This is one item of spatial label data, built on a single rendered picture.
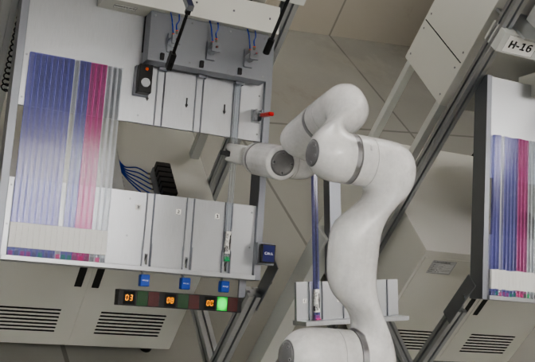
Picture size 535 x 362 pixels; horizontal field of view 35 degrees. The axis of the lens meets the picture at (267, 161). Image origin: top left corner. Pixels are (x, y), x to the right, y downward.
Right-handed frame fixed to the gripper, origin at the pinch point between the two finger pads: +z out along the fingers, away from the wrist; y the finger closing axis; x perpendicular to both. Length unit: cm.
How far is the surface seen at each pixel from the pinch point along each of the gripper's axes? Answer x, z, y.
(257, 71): -23.4, 0.0, -3.1
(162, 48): -24.6, 0.3, 24.2
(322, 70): -56, 253, -151
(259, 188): 8.4, -2.2, -8.2
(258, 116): -11.3, 1.5, -6.0
